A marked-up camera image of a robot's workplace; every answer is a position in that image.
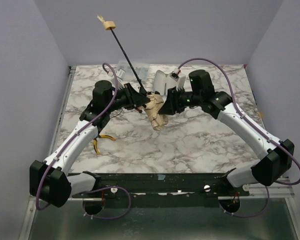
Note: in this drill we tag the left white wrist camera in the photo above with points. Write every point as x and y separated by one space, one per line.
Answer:
120 73

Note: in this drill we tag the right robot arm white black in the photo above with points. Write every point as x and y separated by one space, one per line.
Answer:
275 155

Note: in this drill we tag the aluminium frame rail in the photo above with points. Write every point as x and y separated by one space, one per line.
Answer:
32 200

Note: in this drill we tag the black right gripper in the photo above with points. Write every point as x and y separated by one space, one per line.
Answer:
174 100

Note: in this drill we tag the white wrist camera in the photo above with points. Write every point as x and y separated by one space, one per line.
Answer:
120 73
178 77

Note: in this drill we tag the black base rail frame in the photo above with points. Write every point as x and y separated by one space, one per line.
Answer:
141 190

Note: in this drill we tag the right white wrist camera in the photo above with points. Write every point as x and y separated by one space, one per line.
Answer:
178 77

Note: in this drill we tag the clear plastic organizer box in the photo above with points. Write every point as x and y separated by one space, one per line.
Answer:
141 70

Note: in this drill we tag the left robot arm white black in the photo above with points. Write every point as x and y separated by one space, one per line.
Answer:
77 140

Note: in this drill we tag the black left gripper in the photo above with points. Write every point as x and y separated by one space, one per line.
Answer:
129 95

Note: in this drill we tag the mint green umbrella case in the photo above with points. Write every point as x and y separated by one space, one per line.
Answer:
162 83

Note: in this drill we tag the beige black umbrella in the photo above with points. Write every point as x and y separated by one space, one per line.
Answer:
158 121

